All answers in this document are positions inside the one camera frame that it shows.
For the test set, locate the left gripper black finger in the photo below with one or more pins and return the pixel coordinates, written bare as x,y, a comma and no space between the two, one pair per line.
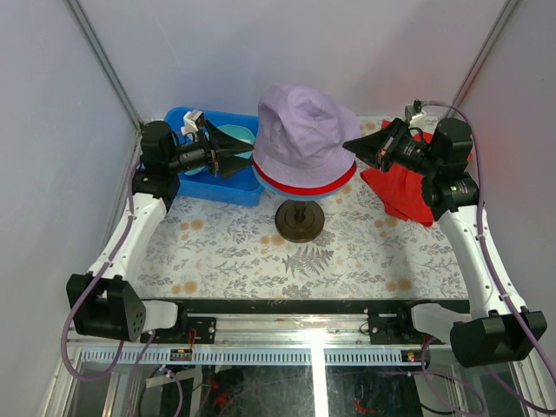
224,141
230,166

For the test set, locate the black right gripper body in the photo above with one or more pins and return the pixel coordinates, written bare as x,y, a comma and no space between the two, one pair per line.
406,150

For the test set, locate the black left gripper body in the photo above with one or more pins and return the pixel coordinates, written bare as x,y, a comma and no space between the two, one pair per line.
195,155

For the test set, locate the teal and white hat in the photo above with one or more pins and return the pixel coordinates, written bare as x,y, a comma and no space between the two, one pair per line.
239,133

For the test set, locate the blue bucket hat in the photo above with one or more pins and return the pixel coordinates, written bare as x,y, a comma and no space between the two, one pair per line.
309,194

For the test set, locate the red bucket hat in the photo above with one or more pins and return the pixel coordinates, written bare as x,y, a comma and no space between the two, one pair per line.
302,184

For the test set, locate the lavender hat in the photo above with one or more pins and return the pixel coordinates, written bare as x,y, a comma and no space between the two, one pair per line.
301,132

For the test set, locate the mannequin head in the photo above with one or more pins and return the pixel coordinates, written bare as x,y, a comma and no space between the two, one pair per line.
299,222

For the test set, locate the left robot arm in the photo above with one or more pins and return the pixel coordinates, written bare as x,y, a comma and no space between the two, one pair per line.
103,302

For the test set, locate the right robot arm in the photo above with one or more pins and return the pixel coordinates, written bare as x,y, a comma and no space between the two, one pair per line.
499,327

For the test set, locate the blue plastic bin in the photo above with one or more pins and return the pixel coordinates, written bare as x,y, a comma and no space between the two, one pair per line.
241,188

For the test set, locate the red cloth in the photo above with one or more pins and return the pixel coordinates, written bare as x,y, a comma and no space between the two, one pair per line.
409,196

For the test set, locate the floral table mat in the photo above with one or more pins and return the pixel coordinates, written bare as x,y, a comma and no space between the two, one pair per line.
206,249

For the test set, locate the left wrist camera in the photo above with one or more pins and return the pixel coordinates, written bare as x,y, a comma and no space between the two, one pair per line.
193,122

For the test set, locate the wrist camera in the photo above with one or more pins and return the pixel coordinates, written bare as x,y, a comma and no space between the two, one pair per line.
193,122
414,114

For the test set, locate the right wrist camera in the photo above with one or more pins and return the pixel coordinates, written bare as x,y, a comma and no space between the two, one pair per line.
414,114

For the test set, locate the aluminium rail frame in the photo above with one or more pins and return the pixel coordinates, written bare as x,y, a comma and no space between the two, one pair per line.
291,358

